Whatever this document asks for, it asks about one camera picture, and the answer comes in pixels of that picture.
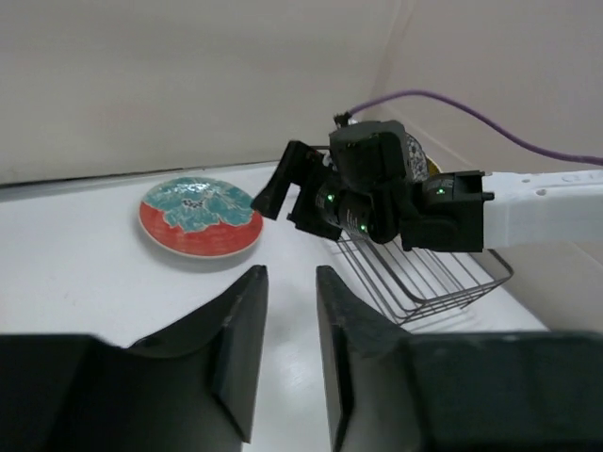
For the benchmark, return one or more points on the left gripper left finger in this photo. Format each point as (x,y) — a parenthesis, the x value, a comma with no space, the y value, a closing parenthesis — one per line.
(188,387)

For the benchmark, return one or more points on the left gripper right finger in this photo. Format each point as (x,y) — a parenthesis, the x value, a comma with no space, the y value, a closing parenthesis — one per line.
(389,390)

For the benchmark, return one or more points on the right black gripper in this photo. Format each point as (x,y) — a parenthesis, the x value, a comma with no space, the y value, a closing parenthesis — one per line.
(354,193)

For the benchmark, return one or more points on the blue floral white plate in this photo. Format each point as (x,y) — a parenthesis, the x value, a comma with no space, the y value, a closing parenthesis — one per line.
(418,160)

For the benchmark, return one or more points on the round bamboo plate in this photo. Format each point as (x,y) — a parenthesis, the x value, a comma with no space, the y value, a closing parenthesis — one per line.
(433,168)

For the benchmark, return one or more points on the red teal ceramic plate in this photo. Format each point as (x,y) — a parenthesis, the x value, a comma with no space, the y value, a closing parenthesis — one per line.
(200,217)

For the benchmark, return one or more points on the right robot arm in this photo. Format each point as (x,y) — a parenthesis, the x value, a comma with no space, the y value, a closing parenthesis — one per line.
(472,211)

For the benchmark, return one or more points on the black wire dish rack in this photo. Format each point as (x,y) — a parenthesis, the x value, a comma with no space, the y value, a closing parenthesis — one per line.
(419,290)

